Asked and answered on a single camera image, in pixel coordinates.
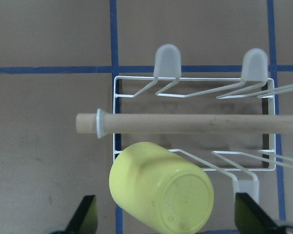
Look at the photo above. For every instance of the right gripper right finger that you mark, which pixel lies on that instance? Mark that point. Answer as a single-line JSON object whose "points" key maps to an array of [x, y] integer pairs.
{"points": [[249, 218]]}

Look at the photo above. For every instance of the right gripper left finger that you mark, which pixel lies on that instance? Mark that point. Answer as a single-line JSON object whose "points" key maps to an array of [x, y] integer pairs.
{"points": [[85, 218]]}

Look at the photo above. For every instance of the yellow plastic cup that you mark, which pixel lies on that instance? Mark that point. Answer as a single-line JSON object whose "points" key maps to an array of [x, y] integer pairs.
{"points": [[161, 189]]}

